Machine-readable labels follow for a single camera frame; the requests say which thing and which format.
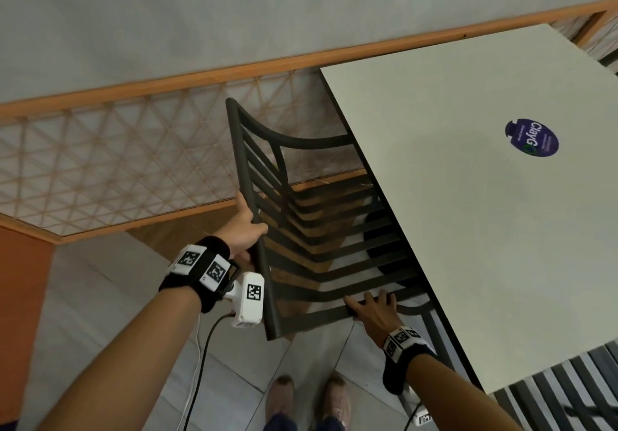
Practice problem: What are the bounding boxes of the person's left forearm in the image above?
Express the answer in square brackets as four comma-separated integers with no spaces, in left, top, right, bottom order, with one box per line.
[36,286,203,431]

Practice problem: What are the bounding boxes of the person's right shoe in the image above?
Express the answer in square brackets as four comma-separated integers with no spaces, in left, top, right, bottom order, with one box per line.
[321,373,352,429]

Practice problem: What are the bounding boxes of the black cable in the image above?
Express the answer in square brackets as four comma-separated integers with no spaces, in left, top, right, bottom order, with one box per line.
[183,314,233,431]
[403,399,422,431]

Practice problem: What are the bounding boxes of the black wristband with markers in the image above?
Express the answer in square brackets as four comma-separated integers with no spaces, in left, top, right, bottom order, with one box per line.
[158,236,239,314]
[382,326,437,396]

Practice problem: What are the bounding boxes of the person's right hand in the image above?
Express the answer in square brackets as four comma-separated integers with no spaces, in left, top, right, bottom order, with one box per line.
[344,289,404,344]

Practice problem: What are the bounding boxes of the person's left hand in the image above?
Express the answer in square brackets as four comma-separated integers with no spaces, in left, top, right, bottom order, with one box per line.
[212,191,269,272]

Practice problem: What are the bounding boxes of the dark metal slatted chair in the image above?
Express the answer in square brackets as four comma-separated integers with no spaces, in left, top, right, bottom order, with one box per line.
[225,98,457,373]
[492,341,618,431]

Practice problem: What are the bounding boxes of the person's right forearm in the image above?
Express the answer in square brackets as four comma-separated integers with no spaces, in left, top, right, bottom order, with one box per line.
[406,353,524,431]

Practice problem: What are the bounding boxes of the orange panel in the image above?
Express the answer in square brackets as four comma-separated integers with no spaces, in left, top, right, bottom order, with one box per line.
[0,225,56,431]

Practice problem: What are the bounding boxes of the purple round sticker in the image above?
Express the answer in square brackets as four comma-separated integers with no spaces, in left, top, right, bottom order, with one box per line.
[505,118,560,158]

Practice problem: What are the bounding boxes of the white cable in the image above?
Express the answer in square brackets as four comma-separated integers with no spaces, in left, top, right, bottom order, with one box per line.
[176,312,203,431]

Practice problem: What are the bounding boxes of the person's left shoe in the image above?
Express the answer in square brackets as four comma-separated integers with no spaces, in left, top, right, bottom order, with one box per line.
[265,375,295,429]

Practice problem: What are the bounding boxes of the person's shoe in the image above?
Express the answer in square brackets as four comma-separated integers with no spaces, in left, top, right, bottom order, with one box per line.
[265,375,295,429]
[321,373,352,429]

